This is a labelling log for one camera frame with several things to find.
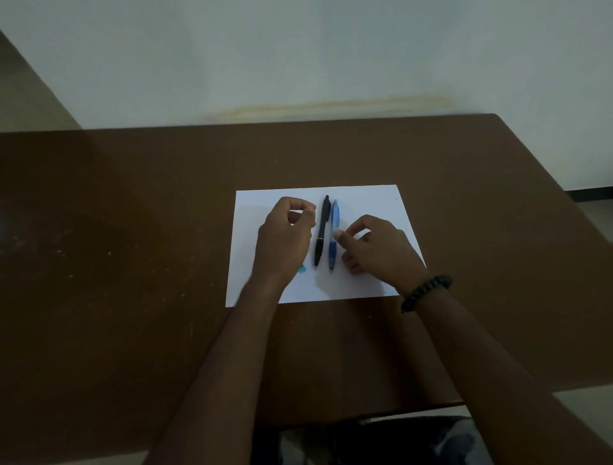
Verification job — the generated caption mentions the person's right forearm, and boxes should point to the person's right forearm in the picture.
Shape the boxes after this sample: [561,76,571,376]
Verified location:
[398,282,613,465]

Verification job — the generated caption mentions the person's right hand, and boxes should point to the person's right hand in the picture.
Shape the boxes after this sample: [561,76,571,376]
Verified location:
[333,215,428,295]

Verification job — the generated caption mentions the person's left hand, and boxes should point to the person's left hand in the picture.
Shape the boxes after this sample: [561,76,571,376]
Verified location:
[252,196,318,289]

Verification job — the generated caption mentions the person's left forearm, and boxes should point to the person's left forearm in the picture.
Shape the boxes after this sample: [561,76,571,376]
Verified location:
[144,280,289,465]

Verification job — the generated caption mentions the black beaded bracelet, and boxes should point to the black beaded bracelet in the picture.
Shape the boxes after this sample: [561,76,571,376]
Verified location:
[400,274,454,314]

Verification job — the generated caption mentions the white paper sheet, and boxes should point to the white paper sheet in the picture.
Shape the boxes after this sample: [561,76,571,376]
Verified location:
[225,184,427,308]

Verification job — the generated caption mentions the blue pen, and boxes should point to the blue pen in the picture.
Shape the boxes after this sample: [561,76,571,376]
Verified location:
[328,199,341,273]

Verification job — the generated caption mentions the person's dark patterned shorts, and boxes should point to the person's dark patterned shorts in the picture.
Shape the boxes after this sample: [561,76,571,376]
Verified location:
[253,416,485,465]

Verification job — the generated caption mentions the black pen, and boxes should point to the black pen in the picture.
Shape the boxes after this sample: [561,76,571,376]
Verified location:
[314,194,332,272]

